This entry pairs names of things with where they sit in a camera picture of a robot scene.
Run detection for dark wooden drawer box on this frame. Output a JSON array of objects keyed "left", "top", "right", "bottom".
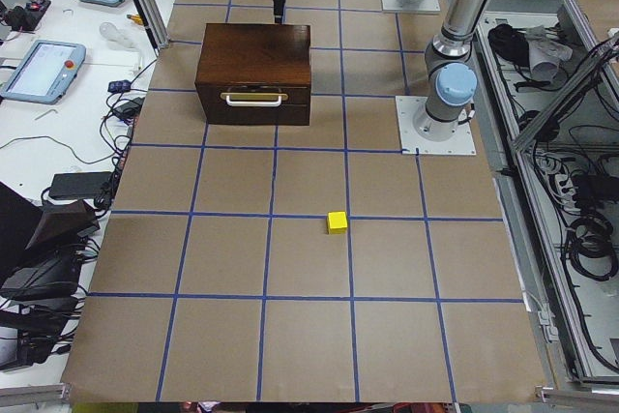
[{"left": 194, "top": 23, "right": 311, "bottom": 126}]

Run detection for clear light bulb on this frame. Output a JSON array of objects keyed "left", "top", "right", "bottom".
[{"left": 99, "top": 22, "right": 137, "bottom": 49}]

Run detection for black power adapter brick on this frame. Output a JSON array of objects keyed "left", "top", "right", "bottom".
[{"left": 48, "top": 171, "right": 112, "bottom": 200}]

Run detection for wooden drawer with white handle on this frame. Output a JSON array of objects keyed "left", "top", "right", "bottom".
[{"left": 197, "top": 86, "right": 310, "bottom": 108}]

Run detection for near blue teach pendant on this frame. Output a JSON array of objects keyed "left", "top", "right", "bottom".
[{"left": 1, "top": 40, "right": 86, "bottom": 104}]

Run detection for coiled black cables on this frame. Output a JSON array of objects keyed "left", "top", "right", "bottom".
[{"left": 565, "top": 209, "right": 615, "bottom": 282}]

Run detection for dark brown wooden box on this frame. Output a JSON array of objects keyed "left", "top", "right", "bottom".
[{"left": 1, "top": 184, "right": 99, "bottom": 275}]

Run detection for yellow cube block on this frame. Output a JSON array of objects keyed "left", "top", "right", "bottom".
[{"left": 327, "top": 211, "right": 348, "bottom": 234}]

